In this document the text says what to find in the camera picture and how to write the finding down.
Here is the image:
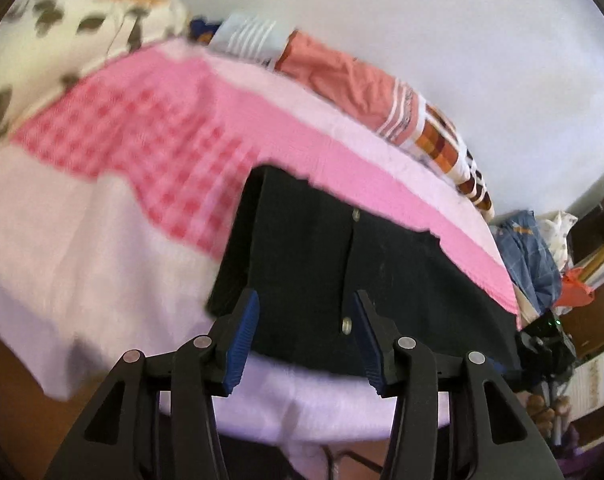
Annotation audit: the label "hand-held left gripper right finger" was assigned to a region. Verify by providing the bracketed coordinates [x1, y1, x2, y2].
[352, 290, 565, 480]

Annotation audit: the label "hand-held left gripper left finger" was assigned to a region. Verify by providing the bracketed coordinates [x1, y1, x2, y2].
[44, 290, 261, 480]

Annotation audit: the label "black pants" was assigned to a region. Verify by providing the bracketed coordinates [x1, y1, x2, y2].
[206, 164, 525, 381]

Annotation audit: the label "person's right hand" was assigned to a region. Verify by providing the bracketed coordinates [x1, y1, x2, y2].
[524, 392, 558, 436]

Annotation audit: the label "wooden furniture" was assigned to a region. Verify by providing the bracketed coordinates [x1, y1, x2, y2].
[557, 175, 604, 356]

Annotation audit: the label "orange cloth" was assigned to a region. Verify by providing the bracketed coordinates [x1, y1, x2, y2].
[552, 266, 595, 311]

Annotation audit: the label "white slatted panel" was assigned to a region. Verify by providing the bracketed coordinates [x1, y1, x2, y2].
[564, 345, 604, 441]

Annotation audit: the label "blue patterned cloth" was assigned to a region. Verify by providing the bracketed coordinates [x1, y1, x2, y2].
[489, 210, 563, 321]

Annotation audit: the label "purple patterned clothing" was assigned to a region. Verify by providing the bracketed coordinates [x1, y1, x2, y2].
[552, 425, 603, 480]

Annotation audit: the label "white floral cloth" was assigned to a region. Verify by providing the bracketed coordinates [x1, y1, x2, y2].
[534, 210, 580, 273]

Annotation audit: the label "pink checked bedspread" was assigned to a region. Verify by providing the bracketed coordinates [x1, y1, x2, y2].
[0, 40, 522, 461]

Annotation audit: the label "orange striped folded blanket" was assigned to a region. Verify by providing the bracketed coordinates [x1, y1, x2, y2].
[274, 30, 495, 218]

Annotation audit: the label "white blue striped cloth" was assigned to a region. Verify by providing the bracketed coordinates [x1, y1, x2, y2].
[209, 14, 289, 68]

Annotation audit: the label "dark blue cloth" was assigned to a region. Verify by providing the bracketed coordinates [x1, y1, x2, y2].
[189, 17, 224, 42]

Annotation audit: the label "cream floral pillow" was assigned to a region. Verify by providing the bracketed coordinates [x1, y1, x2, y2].
[0, 0, 193, 156]

